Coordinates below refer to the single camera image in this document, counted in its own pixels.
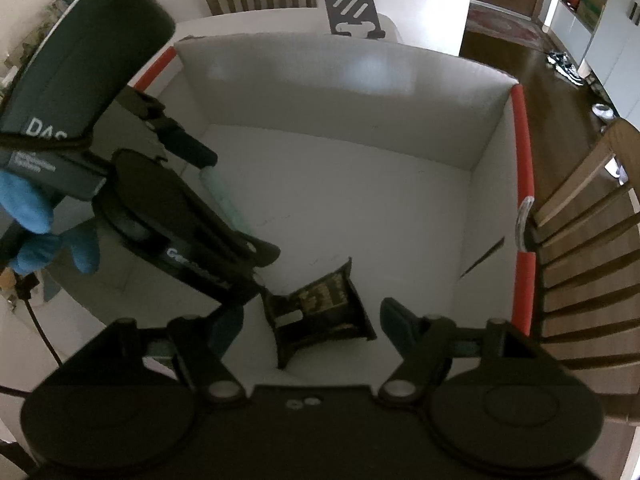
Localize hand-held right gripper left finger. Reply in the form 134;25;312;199
70;305;247;405

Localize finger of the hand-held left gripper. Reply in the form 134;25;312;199
125;89;218;169
172;169;281;269

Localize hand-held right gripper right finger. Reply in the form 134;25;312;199
377;299;566;406

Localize black foil snack packet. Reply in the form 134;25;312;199
260;257;379;371

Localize red white cardboard box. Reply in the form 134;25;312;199
132;35;540;386

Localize white marble desktop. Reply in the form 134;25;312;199
0;7;401;461

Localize person's left hand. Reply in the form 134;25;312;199
0;172;102;277

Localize dark grey phone stand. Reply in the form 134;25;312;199
324;0;387;41

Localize patterned floor rug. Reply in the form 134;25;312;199
465;4;545;55

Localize low white cabinet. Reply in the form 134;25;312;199
547;2;596;63

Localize white two-door cabinet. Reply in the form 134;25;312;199
581;0;640;117

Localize black cable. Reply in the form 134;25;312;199
0;275;68;401

